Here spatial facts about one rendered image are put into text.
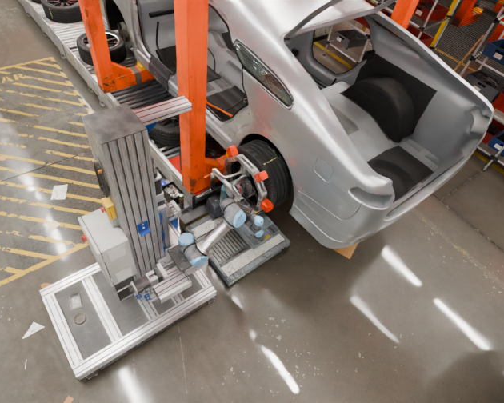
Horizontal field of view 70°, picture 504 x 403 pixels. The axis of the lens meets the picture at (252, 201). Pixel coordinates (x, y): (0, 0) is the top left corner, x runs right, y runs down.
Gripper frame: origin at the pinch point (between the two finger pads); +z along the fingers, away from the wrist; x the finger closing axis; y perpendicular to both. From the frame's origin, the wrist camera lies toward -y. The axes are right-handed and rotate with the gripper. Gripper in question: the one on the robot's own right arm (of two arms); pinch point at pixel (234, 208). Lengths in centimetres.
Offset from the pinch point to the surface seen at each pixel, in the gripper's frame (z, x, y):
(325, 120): -25, -53, 92
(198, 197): 66, -7, -56
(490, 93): -40, -391, 10
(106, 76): 248, 3, -9
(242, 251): -7, -13, -76
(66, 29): 475, -24, -58
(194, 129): 55, 5, 51
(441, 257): -139, -199, -83
